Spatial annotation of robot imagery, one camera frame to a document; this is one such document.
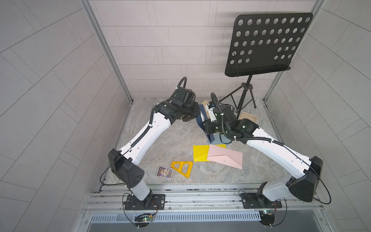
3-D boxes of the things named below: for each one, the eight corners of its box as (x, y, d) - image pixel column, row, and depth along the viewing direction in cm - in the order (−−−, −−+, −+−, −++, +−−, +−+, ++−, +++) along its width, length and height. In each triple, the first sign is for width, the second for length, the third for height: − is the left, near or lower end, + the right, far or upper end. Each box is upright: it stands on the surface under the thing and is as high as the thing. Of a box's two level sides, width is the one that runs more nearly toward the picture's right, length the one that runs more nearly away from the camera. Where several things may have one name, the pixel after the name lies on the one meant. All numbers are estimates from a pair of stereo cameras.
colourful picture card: (156, 176, 81) (155, 175, 79) (159, 166, 84) (159, 165, 83) (171, 179, 80) (170, 178, 78) (173, 169, 83) (173, 168, 82)
